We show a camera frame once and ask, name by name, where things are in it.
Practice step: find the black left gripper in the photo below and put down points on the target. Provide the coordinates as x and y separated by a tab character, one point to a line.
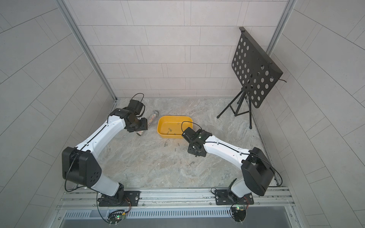
144	126

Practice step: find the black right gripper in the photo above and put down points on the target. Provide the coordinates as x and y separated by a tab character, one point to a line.
190	151

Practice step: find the yellow plastic storage box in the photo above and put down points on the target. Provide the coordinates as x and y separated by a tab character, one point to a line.
177	123

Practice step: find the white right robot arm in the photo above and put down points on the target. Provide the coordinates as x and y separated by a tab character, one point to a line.
257	171

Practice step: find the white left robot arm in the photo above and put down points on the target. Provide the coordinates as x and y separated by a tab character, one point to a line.
80	163

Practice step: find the right controller circuit board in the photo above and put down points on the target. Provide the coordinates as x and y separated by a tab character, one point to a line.
238	214

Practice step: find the controller circuit board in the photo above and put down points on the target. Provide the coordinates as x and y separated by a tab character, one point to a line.
238	214
115	217

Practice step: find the left controller circuit board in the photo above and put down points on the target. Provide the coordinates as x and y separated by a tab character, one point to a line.
115	217

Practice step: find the black perforated music stand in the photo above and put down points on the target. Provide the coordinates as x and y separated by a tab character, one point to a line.
256	72

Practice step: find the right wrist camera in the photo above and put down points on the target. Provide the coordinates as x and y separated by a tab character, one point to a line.
190	135

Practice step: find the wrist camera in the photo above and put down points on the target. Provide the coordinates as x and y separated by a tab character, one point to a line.
190	135
136	107

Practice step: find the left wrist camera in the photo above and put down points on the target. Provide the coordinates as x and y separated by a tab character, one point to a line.
136	107

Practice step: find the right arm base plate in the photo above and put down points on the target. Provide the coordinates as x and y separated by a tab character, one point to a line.
231	197

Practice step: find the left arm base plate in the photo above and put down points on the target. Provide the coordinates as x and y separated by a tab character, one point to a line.
128	198

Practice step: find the aluminium mounting rail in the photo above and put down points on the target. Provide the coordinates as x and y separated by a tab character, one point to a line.
151	198

